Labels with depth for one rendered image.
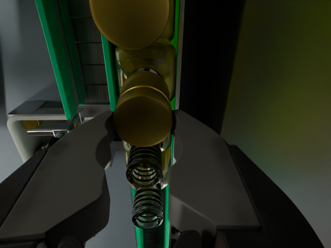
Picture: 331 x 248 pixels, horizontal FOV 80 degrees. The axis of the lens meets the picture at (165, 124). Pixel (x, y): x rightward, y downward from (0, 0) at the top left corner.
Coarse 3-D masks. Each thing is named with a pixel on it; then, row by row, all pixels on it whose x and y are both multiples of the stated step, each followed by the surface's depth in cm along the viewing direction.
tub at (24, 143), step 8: (8, 120) 46; (16, 120) 46; (48, 120) 54; (56, 120) 54; (64, 120) 54; (88, 120) 55; (8, 128) 47; (16, 128) 48; (24, 128) 51; (40, 128) 55; (16, 136) 48; (24, 136) 51; (32, 136) 54; (40, 136) 57; (48, 136) 57; (16, 144) 49; (24, 144) 51; (32, 144) 54; (40, 144) 57; (24, 152) 51; (32, 152) 54; (24, 160) 52
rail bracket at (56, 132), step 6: (78, 108) 40; (78, 114) 39; (72, 120) 37; (78, 120) 40; (60, 126) 34; (66, 126) 34; (72, 126) 35; (30, 132) 34; (36, 132) 34; (42, 132) 34; (48, 132) 34; (54, 132) 33; (60, 132) 33; (66, 132) 33; (54, 138) 31; (60, 138) 32; (48, 144) 30
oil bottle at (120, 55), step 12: (120, 48) 17; (144, 48) 17; (156, 48) 17; (168, 48) 17; (120, 60) 17; (132, 60) 16; (144, 60) 16; (156, 60) 16; (168, 60) 17; (120, 72) 17; (168, 72) 17; (120, 84) 18; (168, 84) 18
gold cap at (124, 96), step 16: (128, 80) 14; (144, 80) 12; (160, 80) 14; (128, 96) 10; (144, 96) 10; (160, 96) 11; (128, 112) 11; (144, 112) 11; (160, 112) 11; (128, 128) 11; (144, 128) 11; (160, 128) 11; (144, 144) 12
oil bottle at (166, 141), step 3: (171, 108) 21; (168, 135) 21; (171, 135) 22; (165, 138) 20; (168, 138) 21; (171, 138) 23; (123, 141) 21; (162, 141) 20; (165, 141) 21; (168, 141) 21; (171, 141) 23; (123, 144) 22; (126, 144) 21; (129, 144) 20; (162, 144) 21; (165, 144) 21; (168, 144) 21; (126, 147) 21; (129, 147) 21; (162, 147) 21; (165, 147) 21; (168, 147) 22; (129, 150) 21; (162, 150) 21; (165, 150) 22
